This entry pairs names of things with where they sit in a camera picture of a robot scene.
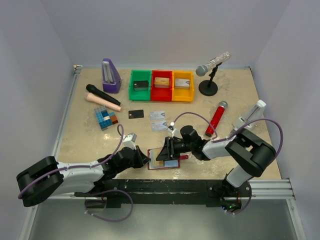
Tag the black microphone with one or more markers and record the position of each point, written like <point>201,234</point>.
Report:
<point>92,89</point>

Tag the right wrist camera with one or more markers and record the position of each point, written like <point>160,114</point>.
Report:
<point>171,128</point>

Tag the red leather card holder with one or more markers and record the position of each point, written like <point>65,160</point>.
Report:
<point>170,164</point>

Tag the green plastic bin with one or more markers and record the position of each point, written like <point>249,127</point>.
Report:
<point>140,95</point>

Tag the silver credit card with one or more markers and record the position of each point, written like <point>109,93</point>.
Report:
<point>157,115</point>

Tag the black card stack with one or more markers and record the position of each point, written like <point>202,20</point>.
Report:
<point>140,85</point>

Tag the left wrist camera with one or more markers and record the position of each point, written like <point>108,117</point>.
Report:
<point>129,141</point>

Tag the yellow plastic bin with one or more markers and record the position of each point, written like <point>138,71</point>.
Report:
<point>181,95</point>

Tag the white metronome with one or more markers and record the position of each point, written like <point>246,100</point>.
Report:
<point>253,113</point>

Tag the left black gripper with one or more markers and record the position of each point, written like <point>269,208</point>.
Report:
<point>137,157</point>

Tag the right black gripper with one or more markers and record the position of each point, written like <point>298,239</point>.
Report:
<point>170,148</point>

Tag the pink microphone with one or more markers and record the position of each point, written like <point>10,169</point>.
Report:
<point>98,100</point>

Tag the red plastic bin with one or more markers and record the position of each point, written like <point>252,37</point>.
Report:
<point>161,94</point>

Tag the silver card stack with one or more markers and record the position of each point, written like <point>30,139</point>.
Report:
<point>182,83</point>

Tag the purple metronome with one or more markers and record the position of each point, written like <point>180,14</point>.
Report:
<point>111,80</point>

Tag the gold card stack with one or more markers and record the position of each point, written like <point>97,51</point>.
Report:
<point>162,82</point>

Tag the gold credit card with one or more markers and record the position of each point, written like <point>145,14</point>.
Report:
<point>154,163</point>

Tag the silver glitter microphone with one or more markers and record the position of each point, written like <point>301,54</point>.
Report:
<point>203,69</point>

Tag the red glitter microphone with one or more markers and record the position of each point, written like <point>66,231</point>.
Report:
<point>222,106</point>

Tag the black credit card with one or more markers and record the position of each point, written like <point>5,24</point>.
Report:
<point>136,114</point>

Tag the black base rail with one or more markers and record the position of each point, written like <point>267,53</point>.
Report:
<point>208,192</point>

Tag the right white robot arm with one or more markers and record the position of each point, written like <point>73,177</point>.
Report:
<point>252,154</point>

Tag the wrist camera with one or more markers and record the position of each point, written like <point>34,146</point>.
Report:
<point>171,128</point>
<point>129,141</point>

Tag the blue building block stack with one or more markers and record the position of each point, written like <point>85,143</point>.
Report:
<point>104,118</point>

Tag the black microphone stand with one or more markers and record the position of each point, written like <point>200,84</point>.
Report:
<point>209,87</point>

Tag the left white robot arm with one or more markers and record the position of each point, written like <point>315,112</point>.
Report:
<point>49,177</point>

